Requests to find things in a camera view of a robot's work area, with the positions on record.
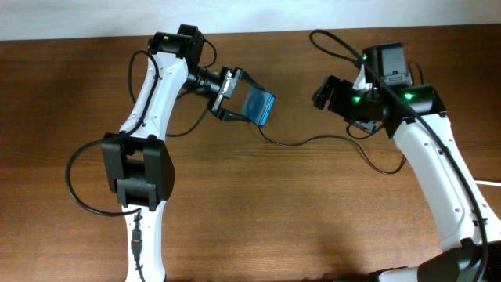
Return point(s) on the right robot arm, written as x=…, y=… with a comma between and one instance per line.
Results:
x=416, y=119

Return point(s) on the blue screen Galaxy smartphone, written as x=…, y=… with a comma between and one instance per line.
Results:
x=257, y=106

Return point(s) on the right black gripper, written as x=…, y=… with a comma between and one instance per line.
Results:
x=342, y=89

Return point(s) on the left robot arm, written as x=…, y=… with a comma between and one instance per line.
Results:
x=138, y=166

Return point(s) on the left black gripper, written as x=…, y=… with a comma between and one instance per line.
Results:
x=228, y=84

